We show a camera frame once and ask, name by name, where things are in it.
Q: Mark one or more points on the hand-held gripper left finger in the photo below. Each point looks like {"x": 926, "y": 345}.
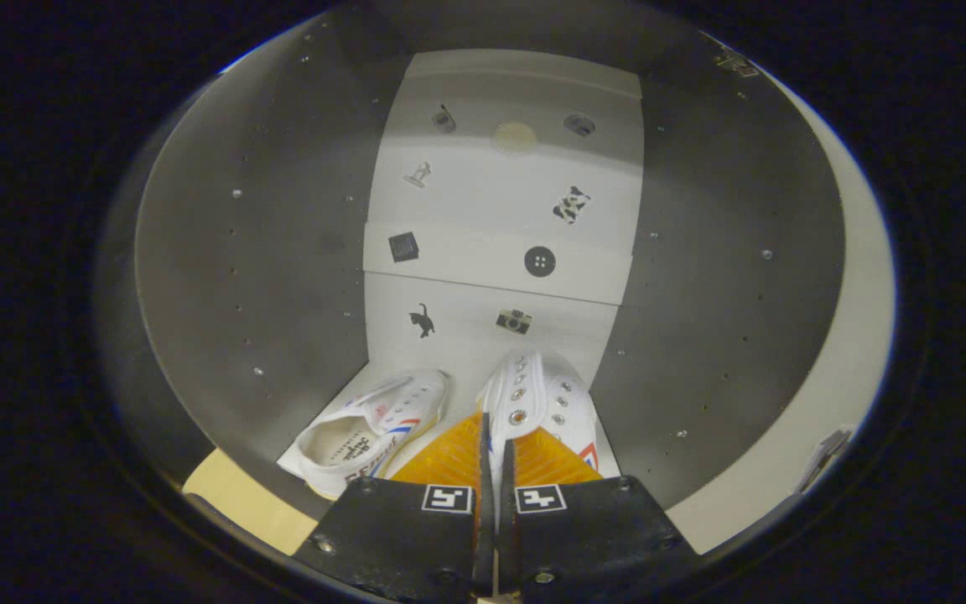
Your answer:
{"x": 483, "y": 537}

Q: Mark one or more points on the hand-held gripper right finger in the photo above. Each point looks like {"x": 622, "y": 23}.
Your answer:
{"x": 506, "y": 537}

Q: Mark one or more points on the white sneaker shoe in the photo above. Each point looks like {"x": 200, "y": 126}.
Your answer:
{"x": 533, "y": 394}
{"x": 366, "y": 428}

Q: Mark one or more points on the grey shoe cabinet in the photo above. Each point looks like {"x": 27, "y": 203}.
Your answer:
{"x": 265, "y": 252}

